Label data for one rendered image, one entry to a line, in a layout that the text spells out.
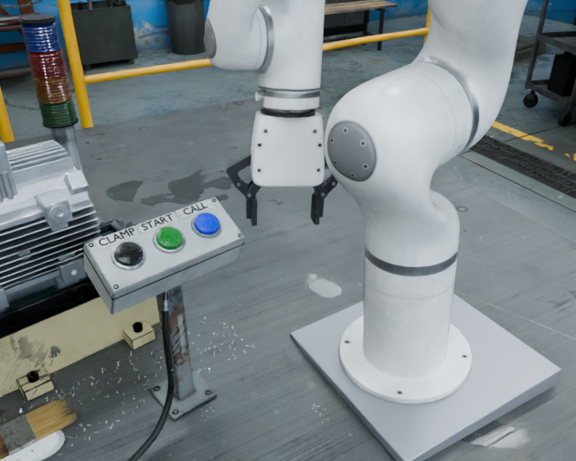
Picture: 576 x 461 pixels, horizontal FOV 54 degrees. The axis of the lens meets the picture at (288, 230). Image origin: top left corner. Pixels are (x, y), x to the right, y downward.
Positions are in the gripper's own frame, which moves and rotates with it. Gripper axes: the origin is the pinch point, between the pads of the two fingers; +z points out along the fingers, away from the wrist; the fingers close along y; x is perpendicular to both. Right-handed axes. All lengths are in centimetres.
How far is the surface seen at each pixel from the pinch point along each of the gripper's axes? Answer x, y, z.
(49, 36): 29, -37, -23
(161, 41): 539, -49, 2
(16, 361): -6.1, -37.7, 18.5
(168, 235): -16.6, -15.7, -3.9
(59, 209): -7.2, -29.4, -3.9
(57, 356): -3.0, -33.2, 19.9
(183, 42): 507, -26, 1
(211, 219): -13.7, -10.8, -4.6
